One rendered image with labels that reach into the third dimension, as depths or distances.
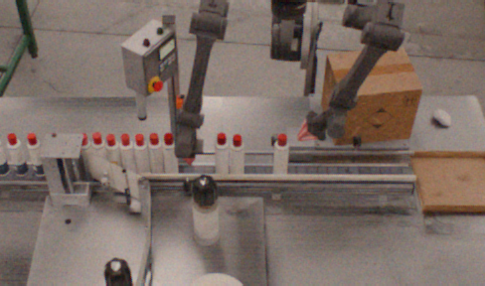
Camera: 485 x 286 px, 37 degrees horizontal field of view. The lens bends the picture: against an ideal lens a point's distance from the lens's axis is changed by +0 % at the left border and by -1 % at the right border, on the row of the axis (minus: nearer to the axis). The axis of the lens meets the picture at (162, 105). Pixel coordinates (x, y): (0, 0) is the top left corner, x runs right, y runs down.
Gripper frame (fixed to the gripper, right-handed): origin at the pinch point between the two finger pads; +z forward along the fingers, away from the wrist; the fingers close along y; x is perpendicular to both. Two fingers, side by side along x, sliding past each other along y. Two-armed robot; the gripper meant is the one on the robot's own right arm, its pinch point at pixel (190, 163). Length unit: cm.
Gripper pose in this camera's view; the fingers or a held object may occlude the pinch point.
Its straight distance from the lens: 258.2
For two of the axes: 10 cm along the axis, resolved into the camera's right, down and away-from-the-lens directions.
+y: 9.9, -0.1, -1.1
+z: 0.8, 7.1, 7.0
